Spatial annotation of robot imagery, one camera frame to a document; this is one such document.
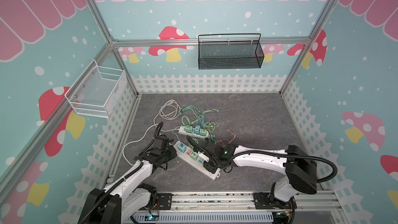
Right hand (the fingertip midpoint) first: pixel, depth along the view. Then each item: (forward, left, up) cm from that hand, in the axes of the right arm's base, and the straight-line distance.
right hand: (206, 163), depth 82 cm
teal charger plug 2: (+8, +14, +3) cm, 16 cm away
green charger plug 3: (+18, +2, +2) cm, 18 cm away
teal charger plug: (+19, +5, +3) cm, 20 cm away
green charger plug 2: (+3, +7, +3) cm, 8 cm away
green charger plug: (+19, +10, +3) cm, 22 cm away
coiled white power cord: (+39, +26, -4) cm, 47 cm away
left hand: (+6, +18, -2) cm, 19 cm away
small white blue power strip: (+22, +16, -2) cm, 27 cm away
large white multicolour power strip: (+1, +4, -2) cm, 5 cm away
